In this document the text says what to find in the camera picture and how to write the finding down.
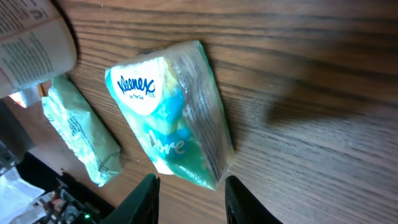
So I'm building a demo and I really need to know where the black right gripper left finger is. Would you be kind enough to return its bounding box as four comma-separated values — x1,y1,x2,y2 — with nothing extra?
100,174,160,224

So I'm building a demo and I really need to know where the mint green wipes packet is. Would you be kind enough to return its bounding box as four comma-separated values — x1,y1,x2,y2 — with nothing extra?
42,76,121,187

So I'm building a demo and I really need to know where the teal candy packet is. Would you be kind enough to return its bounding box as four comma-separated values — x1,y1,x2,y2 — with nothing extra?
104,40,234,190

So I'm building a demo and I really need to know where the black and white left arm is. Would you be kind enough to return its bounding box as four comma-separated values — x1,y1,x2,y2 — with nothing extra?
1,102,114,224

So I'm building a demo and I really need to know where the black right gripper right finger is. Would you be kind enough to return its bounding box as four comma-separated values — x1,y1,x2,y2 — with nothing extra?
225,175,282,224

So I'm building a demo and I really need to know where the green lid jar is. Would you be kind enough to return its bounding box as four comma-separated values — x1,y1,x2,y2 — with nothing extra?
1,0,78,98

